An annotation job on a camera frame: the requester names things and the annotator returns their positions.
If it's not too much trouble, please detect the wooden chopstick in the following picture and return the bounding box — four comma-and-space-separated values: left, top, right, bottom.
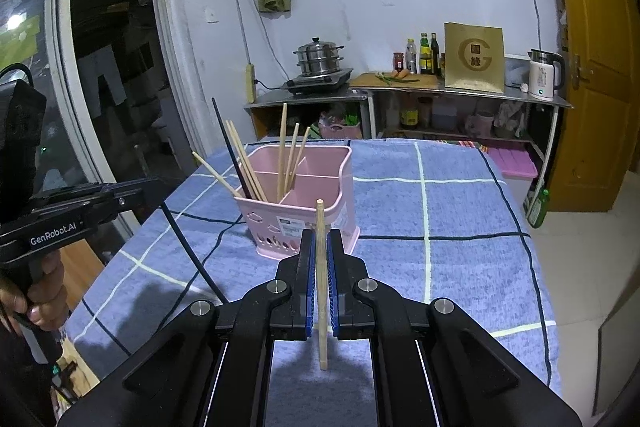
277, 103, 288, 202
283, 166, 295, 195
316, 199, 329, 371
224, 119, 260, 200
191, 150, 242, 198
227, 120, 268, 202
284, 122, 299, 184
288, 127, 310, 190

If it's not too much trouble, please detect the black chopstick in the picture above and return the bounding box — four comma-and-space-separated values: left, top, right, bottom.
212, 96, 250, 197
160, 202, 229, 305

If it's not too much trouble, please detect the metal kitchen shelf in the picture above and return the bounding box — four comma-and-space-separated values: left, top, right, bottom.
246, 76, 570, 209

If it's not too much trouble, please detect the person left hand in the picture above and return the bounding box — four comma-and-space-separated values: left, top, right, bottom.
1, 251, 68, 336

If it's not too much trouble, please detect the pink plastic utensil caddy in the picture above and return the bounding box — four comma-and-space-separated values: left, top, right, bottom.
238, 144, 360, 260

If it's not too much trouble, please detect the pink basket on shelf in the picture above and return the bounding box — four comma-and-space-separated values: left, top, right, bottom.
319, 121, 362, 140

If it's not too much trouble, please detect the colourful striped blanket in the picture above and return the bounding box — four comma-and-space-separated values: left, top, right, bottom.
435, 138, 489, 153

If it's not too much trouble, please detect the black induction cooker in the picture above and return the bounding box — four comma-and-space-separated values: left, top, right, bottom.
282, 68, 352, 95

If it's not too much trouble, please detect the wooden cutting board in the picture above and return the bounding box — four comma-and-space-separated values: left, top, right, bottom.
349, 72, 439, 89

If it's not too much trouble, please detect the green onion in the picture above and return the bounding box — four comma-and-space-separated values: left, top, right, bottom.
375, 72, 419, 84

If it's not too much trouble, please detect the pink storage box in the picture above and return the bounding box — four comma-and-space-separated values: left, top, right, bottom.
487, 147, 538, 180

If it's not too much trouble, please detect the yellow power strip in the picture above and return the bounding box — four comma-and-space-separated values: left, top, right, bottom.
245, 63, 256, 104

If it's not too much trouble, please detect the green bottle on floor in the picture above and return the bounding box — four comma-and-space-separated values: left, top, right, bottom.
527, 188, 550, 229

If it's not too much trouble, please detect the steel steamer pot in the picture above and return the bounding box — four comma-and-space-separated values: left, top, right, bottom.
294, 37, 344, 77

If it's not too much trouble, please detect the red jar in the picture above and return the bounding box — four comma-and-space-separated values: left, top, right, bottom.
393, 52, 405, 72

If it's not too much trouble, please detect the clear plastic bottle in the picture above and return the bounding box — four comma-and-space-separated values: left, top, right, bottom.
405, 38, 416, 74

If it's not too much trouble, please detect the green oil bottle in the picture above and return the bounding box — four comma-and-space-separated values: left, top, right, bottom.
419, 32, 433, 75

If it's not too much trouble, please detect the dark sauce bottle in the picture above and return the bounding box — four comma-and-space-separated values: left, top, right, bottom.
431, 32, 442, 77

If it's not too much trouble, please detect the gold gift box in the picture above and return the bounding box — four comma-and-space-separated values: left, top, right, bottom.
444, 23, 506, 93

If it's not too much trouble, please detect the white electric kettle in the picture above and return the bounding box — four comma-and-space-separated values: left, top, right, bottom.
528, 49, 565, 102

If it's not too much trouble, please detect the yellow wooden door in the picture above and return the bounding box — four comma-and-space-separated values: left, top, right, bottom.
549, 0, 639, 212

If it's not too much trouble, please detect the white wall switch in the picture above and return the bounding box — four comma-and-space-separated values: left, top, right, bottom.
204, 6, 219, 24

